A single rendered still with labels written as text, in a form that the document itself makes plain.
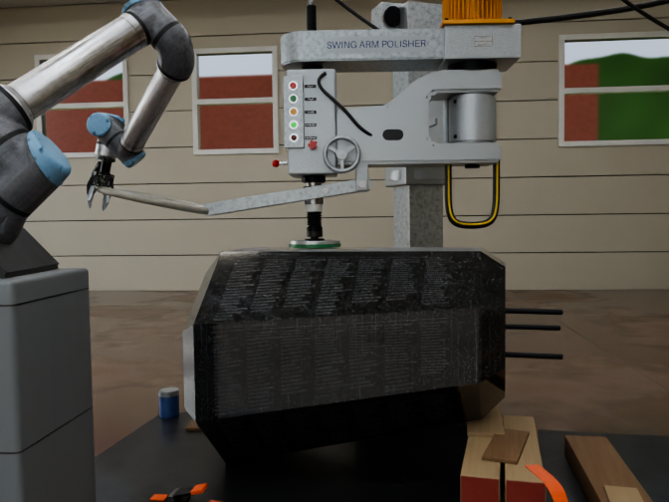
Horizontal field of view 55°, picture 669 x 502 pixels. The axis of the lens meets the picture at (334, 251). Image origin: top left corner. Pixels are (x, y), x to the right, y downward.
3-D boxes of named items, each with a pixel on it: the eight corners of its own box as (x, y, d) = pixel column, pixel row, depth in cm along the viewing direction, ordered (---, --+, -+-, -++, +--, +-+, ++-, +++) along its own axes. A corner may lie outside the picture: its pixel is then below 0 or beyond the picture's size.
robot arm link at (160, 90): (213, 47, 203) (144, 162, 251) (185, 17, 202) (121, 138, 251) (190, 59, 195) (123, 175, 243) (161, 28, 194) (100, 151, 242)
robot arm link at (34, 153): (17, 214, 168) (65, 167, 167) (-31, 166, 167) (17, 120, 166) (42, 213, 183) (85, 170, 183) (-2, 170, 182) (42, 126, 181)
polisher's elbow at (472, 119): (441, 146, 272) (441, 100, 271) (483, 147, 276) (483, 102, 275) (459, 141, 253) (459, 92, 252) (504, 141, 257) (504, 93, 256)
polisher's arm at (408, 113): (491, 190, 275) (491, 76, 273) (504, 187, 252) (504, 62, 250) (321, 192, 277) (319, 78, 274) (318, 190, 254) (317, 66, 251)
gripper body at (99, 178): (93, 185, 250) (98, 155, 249) (90, 184, 257) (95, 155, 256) (112, 189, 253) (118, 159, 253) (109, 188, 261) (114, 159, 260)
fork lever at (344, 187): (369, 190, 276) (367, 179, 276) (371, 188, 257) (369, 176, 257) (213, 215, 278) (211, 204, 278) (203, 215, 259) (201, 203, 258)
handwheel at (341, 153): (360, 174, 259) (359, 137, 258) (360, 172, 249) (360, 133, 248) (324, 174, 259) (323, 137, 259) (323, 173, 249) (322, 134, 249)
